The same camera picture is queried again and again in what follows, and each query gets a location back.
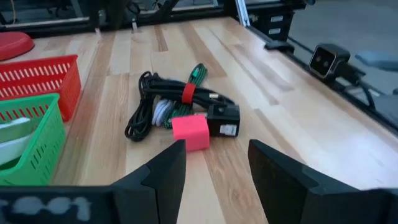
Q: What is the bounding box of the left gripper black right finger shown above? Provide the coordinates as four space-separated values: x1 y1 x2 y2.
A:
248 139 373 224

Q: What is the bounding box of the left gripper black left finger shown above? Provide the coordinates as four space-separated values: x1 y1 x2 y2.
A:
110 139 188 224

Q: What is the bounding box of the pink cube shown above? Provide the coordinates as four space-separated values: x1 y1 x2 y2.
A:
171 113 211 152

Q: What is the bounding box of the plain black cable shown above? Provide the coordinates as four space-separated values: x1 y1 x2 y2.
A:
124 70 158 143

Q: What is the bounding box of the white cable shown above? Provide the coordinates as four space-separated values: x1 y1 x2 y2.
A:
151 98 175 127

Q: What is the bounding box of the black cable with red strap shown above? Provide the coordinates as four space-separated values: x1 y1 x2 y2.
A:
141 70 236 108

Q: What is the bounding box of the green braided cable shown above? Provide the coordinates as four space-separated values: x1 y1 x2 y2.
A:
163 63 208 130

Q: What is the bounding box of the white acer product box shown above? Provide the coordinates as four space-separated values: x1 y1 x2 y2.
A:
0 134 34 166

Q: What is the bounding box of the white green barcode box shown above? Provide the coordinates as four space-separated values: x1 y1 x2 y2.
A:
0 116 31 143

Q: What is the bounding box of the black power adapter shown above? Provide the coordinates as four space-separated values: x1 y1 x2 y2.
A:
206 104 241 138

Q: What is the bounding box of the green plastic basket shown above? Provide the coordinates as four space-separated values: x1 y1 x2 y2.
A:
0 93 67 187

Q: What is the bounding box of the red plastic basket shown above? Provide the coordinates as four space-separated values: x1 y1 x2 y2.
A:
0 55 82 122

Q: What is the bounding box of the black edge clamp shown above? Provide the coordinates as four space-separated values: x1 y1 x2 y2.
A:
264 39 295 54

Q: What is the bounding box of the grey office chair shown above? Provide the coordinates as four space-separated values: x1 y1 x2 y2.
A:
354 51 398 125

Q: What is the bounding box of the black control box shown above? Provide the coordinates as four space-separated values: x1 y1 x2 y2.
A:
253 9 295 42

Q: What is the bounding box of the silver aluminium bar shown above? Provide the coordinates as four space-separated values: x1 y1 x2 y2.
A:
234 0 251 27

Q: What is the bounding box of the red desk lamp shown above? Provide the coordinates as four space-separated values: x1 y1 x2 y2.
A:
0 30 35 62

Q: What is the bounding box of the black table-level camera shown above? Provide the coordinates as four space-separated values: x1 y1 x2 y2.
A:
308 43 352 83

